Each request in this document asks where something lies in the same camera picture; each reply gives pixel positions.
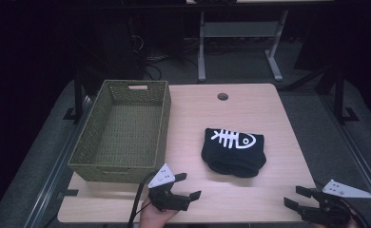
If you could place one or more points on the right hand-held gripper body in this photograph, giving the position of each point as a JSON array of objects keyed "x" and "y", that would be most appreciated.
[{"x": 334, "y": 202}]

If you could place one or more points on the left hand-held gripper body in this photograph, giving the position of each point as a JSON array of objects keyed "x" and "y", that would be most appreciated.
[{"x": 163, "y": 190}]

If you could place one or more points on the black garment fishbone print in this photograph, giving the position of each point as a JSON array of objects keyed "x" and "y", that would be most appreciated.
[{"x": 234, "y": 151}]

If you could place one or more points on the olive green woven basket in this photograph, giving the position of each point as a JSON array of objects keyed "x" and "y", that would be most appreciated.
[{"x": 123, "y": 133}]

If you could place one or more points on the person's right hand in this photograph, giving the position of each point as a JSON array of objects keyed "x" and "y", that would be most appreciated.
[{"x": 351, "y": 220}]

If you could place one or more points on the person's left hand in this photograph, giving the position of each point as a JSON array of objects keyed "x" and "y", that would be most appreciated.
[{"x": 155, "y": 216}]

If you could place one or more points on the black metal stand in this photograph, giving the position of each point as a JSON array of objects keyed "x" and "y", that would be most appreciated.
[
  {"x": 77, "y": 95},
  {"x": 340, "y": 95}
]

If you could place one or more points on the grey metal desk frame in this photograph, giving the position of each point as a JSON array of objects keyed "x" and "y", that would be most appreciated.
[{"x": 237, "y": 41}]

